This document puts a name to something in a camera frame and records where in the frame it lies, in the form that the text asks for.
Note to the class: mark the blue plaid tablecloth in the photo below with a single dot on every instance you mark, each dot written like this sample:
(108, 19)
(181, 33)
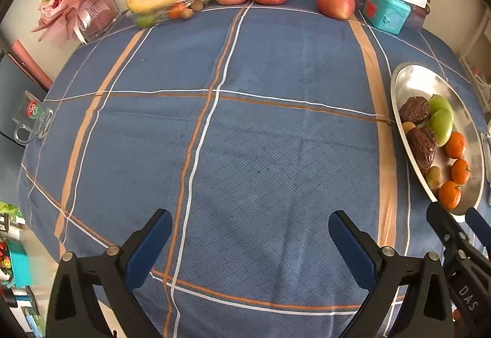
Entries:
(268, 150)

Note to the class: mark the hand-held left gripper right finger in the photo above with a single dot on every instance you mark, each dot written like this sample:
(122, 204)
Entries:
(353, 251)

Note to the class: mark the small red-orange fruit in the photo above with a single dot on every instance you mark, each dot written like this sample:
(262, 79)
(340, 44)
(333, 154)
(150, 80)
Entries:
(176, 10)

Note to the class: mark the brown wrinkled fruit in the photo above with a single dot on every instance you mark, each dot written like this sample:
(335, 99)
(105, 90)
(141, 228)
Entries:
(414, 109)
(422, 148)

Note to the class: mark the orange tangerine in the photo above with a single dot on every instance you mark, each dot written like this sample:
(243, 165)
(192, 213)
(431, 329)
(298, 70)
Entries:
(455, 145)
(449, 195)
(460, 171)

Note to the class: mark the small green fruit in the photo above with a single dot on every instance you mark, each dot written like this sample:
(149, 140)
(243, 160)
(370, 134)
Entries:
(145, 19)

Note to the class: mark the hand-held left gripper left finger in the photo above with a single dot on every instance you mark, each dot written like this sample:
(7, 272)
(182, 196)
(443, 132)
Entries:
(149, 251)

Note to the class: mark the small brown round fruit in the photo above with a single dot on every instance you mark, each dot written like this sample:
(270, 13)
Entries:
(187, 13)
(197, 5)

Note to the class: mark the large red apple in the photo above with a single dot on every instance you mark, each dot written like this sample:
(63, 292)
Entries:
(335, 0)

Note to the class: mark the small yellow-green fruit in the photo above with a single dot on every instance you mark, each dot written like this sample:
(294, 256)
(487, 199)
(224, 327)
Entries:
(434, 176)

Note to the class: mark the silver metal bowl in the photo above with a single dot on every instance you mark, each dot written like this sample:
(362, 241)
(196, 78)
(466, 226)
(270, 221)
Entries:
(418, 81)

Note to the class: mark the green pear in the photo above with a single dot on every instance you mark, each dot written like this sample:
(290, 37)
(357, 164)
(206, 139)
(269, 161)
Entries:
(440, 104)
(441, 127)

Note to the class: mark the teal storage box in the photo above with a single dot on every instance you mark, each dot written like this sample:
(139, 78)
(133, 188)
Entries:
(18, 265)

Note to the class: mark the small yellow fruit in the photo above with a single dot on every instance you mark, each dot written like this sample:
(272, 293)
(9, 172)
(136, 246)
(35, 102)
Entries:
(408, 127)

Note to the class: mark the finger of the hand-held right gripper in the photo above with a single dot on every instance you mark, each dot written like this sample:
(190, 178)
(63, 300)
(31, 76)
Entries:
(478, 223)
(441, 222)

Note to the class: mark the clear glass tray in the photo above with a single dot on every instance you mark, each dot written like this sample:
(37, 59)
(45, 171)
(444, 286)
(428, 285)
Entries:
(163, 18)

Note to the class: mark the clear glass mug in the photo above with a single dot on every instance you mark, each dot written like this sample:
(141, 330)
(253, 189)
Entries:
(32, 111)

